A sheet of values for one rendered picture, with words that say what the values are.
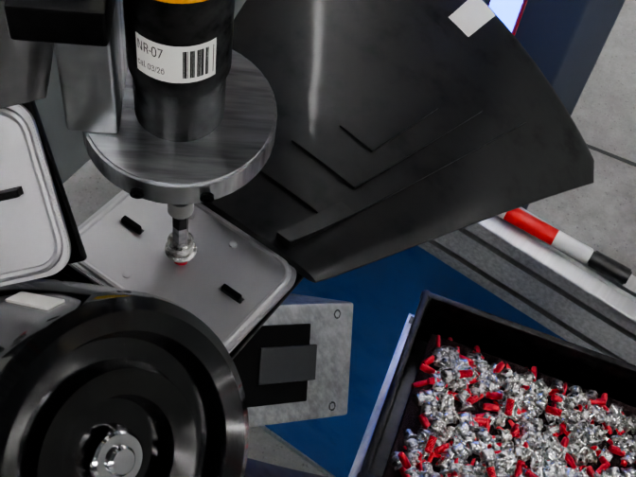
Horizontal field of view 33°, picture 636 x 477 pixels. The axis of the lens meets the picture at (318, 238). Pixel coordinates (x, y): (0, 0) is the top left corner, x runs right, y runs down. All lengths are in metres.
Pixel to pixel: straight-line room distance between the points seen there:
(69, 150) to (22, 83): 1.47
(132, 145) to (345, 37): 0.22
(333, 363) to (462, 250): 0.31
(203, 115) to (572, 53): 0.78
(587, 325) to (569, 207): 1.13
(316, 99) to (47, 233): 0.19
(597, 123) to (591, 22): 1.12
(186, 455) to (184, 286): 0.09
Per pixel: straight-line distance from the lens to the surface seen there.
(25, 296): 0.39
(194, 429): 0.41
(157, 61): 0.34
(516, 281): 0.94
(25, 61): 0.39
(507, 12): 0.75
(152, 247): 0.47
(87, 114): 0.37
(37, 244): 0.40
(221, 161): 0.37
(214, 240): 0.48
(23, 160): 0.40
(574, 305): 0.92
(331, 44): 0.56
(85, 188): 1.96
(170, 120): 0.37
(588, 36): 1.11
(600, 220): 2.06
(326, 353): 0.66
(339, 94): 0.54
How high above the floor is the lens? 1.59
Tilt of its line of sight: 56 degrees down
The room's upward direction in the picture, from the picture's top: 11 degrees clockwise
